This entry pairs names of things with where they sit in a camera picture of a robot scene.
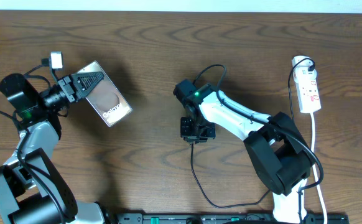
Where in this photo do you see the black charging cable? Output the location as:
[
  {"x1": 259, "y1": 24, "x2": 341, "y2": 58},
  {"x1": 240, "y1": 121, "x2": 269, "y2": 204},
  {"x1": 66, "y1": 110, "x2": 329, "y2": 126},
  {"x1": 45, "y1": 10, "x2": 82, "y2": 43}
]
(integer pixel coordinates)
[{"x1": 189, "y1": 57, "x2": 316, "y2": 209}]

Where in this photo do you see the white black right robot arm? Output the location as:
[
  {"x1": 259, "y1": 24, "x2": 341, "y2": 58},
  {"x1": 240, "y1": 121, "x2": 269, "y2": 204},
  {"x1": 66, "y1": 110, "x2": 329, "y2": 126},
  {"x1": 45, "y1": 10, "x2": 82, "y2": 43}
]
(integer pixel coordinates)
[{"x1": 173, "y1": 80, "x2": 316, "y2": 223}]

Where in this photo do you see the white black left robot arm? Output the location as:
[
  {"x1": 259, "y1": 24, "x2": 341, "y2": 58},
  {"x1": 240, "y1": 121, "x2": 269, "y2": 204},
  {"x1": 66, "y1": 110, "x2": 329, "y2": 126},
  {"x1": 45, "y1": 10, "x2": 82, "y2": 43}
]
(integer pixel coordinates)
[{"x1": 0, "y1": 72, "x2": 112, "y2": 223}]

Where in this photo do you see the white USB charger adapter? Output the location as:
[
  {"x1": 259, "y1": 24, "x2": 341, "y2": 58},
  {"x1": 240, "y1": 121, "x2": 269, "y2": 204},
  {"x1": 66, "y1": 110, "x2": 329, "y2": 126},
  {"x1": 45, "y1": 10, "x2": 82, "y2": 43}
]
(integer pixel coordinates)
[{"x1": 292, "y1": 55, "x2": 315, "y2": 72}]

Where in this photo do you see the white power strip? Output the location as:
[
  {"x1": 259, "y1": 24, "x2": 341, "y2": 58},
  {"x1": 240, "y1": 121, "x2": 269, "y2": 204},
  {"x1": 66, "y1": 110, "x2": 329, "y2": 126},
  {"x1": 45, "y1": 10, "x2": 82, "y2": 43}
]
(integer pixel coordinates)
[{"x1": 293, "y1": 66, "x2": 322, "y2": 114}]

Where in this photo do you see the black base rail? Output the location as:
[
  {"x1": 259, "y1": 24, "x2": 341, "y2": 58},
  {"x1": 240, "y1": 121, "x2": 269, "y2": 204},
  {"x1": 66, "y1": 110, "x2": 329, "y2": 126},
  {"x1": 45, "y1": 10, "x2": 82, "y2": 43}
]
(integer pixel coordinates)
[{"x1": 109, "y1": 212, "x2": 350, "y2": 224}]

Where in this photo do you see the white power strip cord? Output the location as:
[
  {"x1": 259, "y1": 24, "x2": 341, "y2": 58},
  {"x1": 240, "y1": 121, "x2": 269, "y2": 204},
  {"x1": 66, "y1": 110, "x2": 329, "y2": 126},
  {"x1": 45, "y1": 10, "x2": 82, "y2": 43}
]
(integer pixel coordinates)
[{"x1": 309, "y1": 112, "x2": 328, "y2": 224}]

